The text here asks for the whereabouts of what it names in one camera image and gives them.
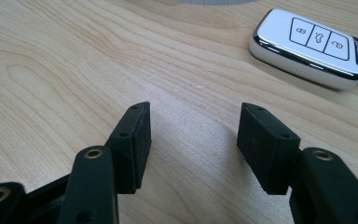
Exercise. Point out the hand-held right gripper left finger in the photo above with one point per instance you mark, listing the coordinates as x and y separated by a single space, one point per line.
127 155

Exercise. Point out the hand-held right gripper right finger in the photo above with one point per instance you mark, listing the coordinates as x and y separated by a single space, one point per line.
270 155

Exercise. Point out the white car key fob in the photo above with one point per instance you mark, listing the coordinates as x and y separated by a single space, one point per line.
307 46

